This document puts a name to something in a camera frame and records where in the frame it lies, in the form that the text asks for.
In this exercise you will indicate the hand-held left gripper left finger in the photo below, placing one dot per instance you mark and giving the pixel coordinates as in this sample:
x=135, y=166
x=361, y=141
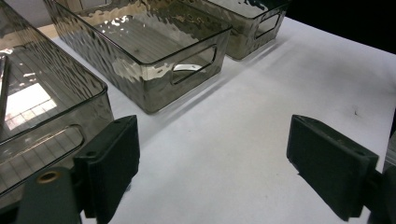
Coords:
x=107, y=168

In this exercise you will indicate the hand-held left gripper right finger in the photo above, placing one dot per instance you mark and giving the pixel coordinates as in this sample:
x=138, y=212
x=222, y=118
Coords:
x=330, y=168

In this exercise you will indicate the smoky clear plastic bin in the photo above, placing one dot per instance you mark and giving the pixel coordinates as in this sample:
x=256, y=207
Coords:
x=243, y=37
x=140, y=40
x=62, y=93

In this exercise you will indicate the metal chopstick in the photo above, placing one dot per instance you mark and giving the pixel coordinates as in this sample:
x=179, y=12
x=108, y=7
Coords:
x=3, y=90

